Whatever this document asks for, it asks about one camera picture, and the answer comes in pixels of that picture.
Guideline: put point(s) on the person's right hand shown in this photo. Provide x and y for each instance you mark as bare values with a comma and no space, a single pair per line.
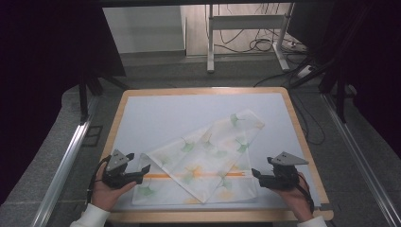
294,198

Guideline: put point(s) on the white cabinet panel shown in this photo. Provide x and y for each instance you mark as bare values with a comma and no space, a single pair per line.
143,28

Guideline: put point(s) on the black floor outlet frame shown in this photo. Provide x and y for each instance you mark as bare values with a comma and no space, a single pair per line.
92,136

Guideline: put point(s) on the wooden-edged table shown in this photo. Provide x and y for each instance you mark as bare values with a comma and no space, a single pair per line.
201,91

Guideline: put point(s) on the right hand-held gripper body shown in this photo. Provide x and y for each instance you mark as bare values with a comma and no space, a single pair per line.
283,171

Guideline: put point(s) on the black stand legs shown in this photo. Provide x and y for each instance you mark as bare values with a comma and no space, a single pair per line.
83,101
340,94

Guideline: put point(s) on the white power strip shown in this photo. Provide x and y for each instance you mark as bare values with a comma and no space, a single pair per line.
305,71

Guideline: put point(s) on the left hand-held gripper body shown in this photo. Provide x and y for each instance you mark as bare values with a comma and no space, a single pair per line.
117,170

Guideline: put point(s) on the dark curtain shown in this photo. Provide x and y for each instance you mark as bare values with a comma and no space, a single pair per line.
47,78
378,63

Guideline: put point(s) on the white metal stand frame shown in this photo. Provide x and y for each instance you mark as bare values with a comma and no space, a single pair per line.
246,22

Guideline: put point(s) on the leaf-print mesh zipper pouch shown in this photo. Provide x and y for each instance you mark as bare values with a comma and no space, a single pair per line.
208,157

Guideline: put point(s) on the aluminium rail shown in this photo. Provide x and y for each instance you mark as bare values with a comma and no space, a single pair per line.
66,164
359,157

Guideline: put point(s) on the person's left hand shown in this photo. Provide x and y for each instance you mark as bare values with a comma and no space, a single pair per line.
105,194

